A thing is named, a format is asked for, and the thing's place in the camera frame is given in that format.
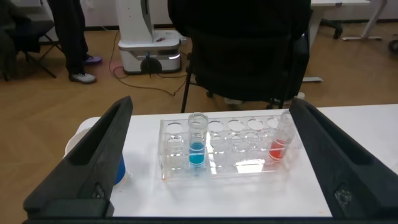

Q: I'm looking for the blue liquid test tube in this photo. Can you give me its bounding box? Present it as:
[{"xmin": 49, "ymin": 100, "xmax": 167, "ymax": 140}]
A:
[{"xmin": 187, "ymin": 112, "xmax": 209, "ymax": 169}]

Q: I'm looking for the clear acrylic tube rack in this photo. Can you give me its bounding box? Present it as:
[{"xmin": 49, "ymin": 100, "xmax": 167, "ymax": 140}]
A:
[{"xmin": 157, "ymin": 114, "xmax": 302, "ymax": 183}]

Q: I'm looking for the black display stand base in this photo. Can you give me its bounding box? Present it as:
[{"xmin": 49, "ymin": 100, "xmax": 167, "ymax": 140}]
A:
[{"xmin": 320, "ymin": 18, "xmax": 345, "ymax": 40}]

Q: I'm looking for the tall white robot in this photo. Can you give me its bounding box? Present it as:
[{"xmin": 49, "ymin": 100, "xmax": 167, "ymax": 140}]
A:
[{"xmin": 115, "ymin": 0, "xmax": 183, "ymax": 75}]

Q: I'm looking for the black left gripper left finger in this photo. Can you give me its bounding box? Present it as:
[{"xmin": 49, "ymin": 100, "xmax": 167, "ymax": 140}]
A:
[{"xmin": 23, "ymin": 95, "xmax": 134, "ymax": 210}]

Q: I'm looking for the blue white paper cup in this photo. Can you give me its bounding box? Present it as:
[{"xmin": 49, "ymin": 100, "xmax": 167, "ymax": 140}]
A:
[{"xmin": 63, "ymin": 127, "xmax": 127, "ymax": 186}]

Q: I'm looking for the standing person white shirt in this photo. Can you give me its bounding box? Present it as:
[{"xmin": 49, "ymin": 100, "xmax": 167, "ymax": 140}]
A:
[{"xmin": 46, "ymin": 0, "xmax": 103, "ymax": 85}]

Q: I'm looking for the red liquid test tube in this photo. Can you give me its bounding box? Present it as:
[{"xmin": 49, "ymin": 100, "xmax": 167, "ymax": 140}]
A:
[{"xmin": 269, "ymin": 109, "xmax": 296, "ymax": 162}]

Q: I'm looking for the red floor cable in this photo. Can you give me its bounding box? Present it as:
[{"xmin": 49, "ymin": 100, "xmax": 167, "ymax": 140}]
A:
[{"xmin": 108, "ymin": 29, "xmax": 187, "ymax": 97}]

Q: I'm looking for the black folding chair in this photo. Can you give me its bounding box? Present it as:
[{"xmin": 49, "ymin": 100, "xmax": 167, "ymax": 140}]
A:
[{"xmin": 0, "ymin": 0, "xmax": 63, "ymax": 82}]

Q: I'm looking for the white height-adjustable desk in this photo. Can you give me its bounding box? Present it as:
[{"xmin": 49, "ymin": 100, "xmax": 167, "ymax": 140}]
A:
[
  {"xmin": 303, "ymin": 0, "xmax": 374, "ymax": 83},
  {"xmin": 341, "ymin": 0, "xmax": 388, "ymax": 42}
]

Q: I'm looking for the black office chair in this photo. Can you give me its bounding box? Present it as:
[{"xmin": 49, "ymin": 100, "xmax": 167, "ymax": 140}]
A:
[{"xmin": 180, "ymin": 26, "xmax": 312, "ymax": 113}]

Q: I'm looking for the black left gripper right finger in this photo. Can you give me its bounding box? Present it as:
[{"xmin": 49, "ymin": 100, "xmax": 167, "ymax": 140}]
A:
[{"xmin": 289, "ymin": 98, "xmax": 398, "ymax": 218}]

